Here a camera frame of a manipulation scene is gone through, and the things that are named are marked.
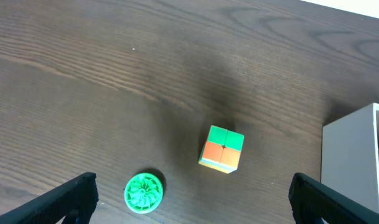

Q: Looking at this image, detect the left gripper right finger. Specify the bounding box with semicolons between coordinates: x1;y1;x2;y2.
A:
288;172;379;224

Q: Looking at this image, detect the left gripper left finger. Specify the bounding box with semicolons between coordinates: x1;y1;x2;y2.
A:
0;172;99;224

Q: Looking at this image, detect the green round disc toy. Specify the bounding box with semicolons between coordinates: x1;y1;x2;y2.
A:
124;172;164;214

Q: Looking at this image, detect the colourful puzzle cube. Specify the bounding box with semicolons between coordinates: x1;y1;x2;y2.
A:
198;125;245;174

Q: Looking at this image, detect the white cardboard box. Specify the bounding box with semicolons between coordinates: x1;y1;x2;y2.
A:
321;103;379;214

